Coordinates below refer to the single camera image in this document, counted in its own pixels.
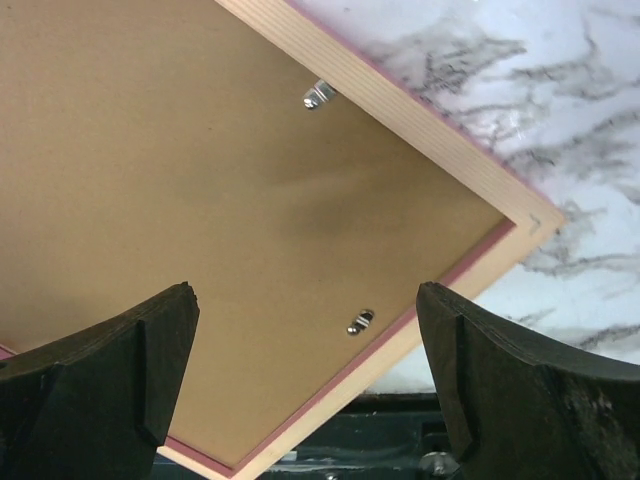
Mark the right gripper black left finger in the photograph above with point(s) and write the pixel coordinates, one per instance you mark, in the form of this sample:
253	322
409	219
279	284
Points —
98	404

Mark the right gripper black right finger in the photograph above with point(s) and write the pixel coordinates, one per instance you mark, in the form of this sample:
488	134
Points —
520	405

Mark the brown fibreboard backing board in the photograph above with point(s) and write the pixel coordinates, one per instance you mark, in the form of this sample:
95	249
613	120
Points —
149	143

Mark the pink wooden picture frame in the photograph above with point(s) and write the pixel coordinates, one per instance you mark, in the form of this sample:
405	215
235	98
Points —
340	71

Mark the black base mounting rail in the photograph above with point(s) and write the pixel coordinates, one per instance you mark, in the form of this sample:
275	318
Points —
376	436

